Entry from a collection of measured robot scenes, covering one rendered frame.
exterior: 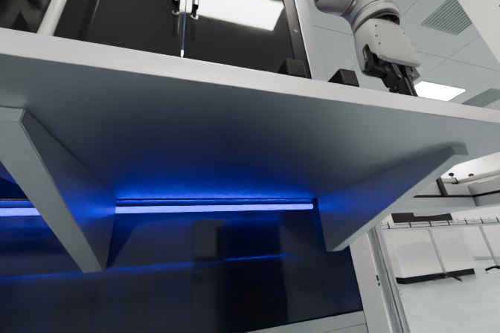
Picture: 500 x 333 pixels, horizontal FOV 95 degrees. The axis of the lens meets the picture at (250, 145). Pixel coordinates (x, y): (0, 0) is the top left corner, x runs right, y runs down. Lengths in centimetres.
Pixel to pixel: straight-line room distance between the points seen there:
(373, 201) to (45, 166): 48
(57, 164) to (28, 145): 5
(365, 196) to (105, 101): 46
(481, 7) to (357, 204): 191
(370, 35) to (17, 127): 49
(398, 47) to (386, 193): 26
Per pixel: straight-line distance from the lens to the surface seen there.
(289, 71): 20
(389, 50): 49
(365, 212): 52
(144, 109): 21
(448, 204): 120
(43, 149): 27
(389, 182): 47
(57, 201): 33
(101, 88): 20
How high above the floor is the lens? 75
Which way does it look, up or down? 24 degrees up
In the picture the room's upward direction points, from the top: 4 degrees counter-clockwise
